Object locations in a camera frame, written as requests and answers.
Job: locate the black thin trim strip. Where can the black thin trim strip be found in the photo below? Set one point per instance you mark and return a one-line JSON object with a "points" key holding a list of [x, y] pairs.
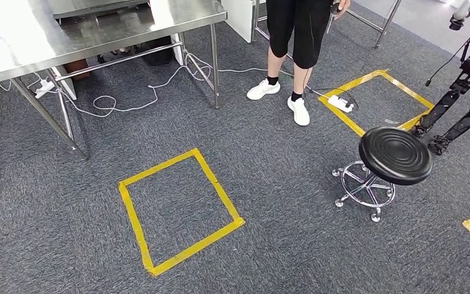
{"points": [[428, 82]]}

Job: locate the person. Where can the person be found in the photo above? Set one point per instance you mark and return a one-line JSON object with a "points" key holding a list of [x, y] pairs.
{"points": [[300, 32]]}

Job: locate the yellow floor tape square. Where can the yellow floor tape square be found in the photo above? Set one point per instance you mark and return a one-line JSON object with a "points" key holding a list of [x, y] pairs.
{"points": [[133, 221], [356, 82]]}

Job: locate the stainless steel workbench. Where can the stainless steel workbench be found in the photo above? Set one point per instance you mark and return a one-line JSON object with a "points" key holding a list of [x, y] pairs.
{"points": [[97, 32]]}

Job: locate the white power strip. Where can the white power strip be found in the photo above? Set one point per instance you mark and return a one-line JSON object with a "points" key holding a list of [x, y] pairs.
{"points": [[339, 103], [44, 88]]}

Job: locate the black bag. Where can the black bag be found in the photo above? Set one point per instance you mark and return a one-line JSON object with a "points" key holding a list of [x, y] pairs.
{"points": [[158, 52]]}

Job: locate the brown box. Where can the brown box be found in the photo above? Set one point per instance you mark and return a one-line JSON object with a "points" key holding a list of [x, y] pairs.
{"points": [[77, 67]]}

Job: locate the black stool with chrome base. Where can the black stool with chrome base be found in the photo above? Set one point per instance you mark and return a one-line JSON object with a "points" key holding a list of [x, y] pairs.
{"points": [[395, 156]]}

